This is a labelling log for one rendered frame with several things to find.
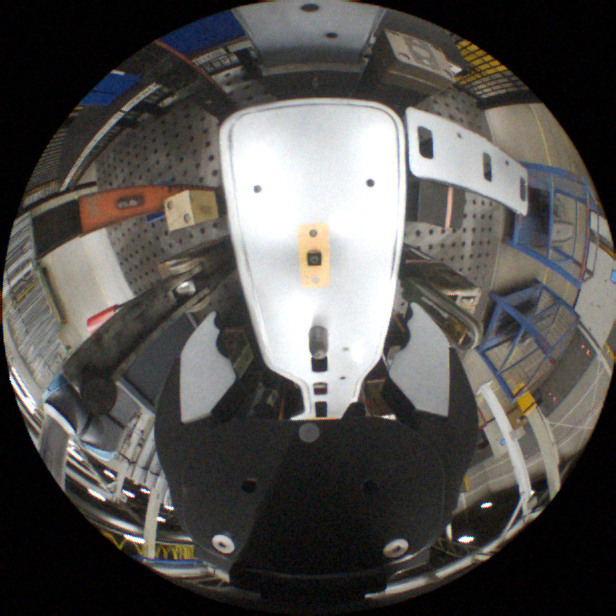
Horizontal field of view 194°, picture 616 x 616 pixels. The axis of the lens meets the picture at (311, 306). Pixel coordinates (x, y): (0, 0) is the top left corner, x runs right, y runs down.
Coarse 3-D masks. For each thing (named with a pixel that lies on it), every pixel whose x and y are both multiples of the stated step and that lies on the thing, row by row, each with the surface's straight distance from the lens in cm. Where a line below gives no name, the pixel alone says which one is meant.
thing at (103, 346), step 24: (168, 288) 19; (120, 312) 18; (144, 312) 19; (168, 312) 20; (96, 336) 16; (120, 336) 18; (144, 336) 18; (72, 360) 17; (96, 360) 17; (120, 360) 18; (72, 384) 17; (96, 384) 14; (96, 408) 14
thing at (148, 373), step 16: (176, 320) 73; (192, 320) 78; (160, 336) 68; (176, 336) 72; (144, 352) 64; (160, 352) 67; (176, 352) 72; (128, 368) 62; (144, 368) 64; (160, 368) 67; (128, 384) 60; (144, 384) 64; (160, 384) 67; (144, 400) 63
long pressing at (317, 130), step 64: (256, 128) 25; (320, 128) 24; (384, 128) 26; (320, 192) 22; (384, 192) 24; (256, 256) 24; (384, 256) 24; (256, 320) 28; (320, 320) 27; (384, 320) 30
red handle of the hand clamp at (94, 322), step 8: (192, 280) 21; (176, 288) 21; (184, 288) 21; (192, 288) 21; (176, 296) 22; (120, 304) 25; (104, 312) 25; (112, 312) 25; (88, 320) 27; (96, 320) 26; (104, 320) 25; (88, 328) 27; (96, 328) 26
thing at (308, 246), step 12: (300, 228) 22; (312, 228) 22; (324, 228) 22; (300, 240) 22; (312, 240) 22; (324, 240) 22; (300, 252) 22; (312, 252) 21; (324, 252) 22; (300, 264) 23; (312, 264) 22; (324, 264) 23; (312, 276) 23; (324, 276) 23
